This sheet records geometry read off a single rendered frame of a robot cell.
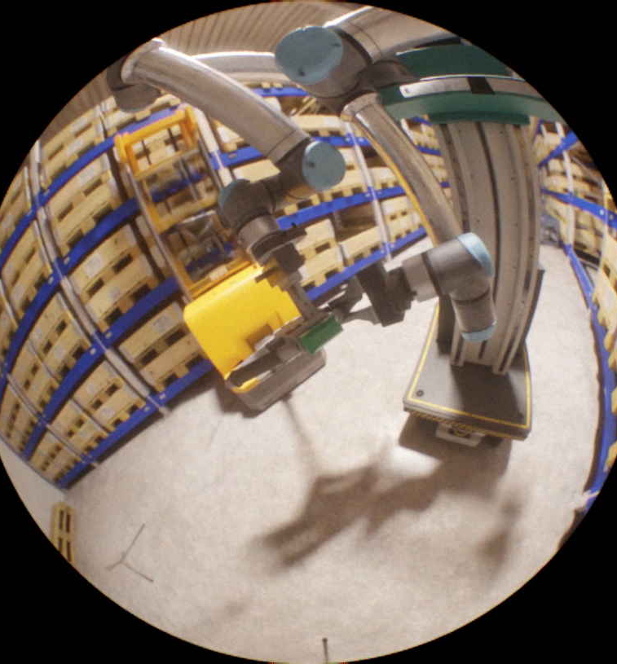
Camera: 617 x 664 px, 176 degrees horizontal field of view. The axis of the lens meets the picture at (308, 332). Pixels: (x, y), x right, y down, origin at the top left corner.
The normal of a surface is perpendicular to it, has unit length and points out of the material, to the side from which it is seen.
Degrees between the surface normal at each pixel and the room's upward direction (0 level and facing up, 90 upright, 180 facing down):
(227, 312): 74
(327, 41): 92
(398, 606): 0
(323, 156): 94
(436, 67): 90
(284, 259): 68
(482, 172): 90
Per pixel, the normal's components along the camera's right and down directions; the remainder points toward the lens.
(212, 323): 0.41, 0.10
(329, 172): 0.54, 0.39
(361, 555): -0.34, -0.77
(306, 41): -0.49, 0.67
